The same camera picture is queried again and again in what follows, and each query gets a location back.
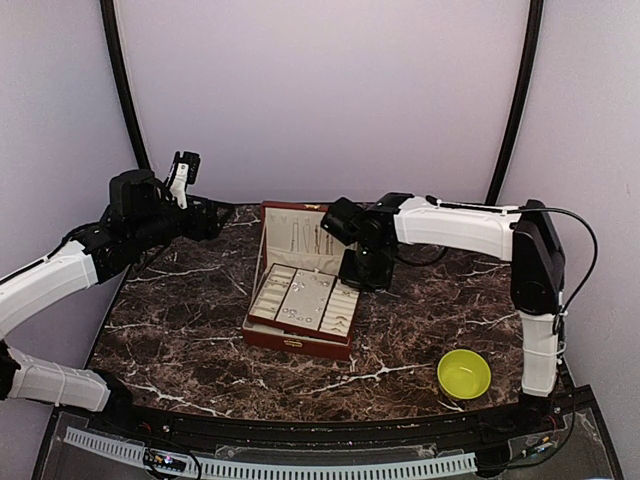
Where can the red jewelry box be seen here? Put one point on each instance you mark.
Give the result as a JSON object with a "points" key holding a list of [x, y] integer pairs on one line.
{"points": [[291, 235]]}

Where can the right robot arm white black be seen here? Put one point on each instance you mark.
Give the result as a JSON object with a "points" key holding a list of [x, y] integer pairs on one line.
{"points": [[523, 238]]}

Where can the white slotted cable duct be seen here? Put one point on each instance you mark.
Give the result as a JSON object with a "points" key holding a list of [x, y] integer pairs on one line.
{"points": [[259, 463]]}

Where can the red jewelry tray insert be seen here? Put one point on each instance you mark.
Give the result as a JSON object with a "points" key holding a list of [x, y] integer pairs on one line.
{"points": [[305, 302]]}

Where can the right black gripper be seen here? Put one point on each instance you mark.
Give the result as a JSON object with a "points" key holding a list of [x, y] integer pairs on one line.
{"points": [[347, 276]]}

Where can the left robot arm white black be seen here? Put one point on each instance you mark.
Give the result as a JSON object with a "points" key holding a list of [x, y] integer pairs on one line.
{"points": [[143, 213]]}

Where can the lime green bowl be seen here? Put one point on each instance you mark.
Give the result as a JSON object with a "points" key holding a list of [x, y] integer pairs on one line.
{"points": [[463, 374]]}

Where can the left black frame post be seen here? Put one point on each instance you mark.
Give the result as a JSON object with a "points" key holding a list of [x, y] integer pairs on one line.
{"points": [[121, 75]]}

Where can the black frame post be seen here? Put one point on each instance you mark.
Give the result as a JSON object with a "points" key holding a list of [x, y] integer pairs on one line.
{"points": [[121, 75], [526, 64]]}

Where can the right black frame post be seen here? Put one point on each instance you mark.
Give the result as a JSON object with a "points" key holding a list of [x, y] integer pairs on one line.
{"points": [[526, 64]]}

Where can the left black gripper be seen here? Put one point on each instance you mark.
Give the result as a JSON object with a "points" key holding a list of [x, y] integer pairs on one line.
{"points": [[210, 228]]}

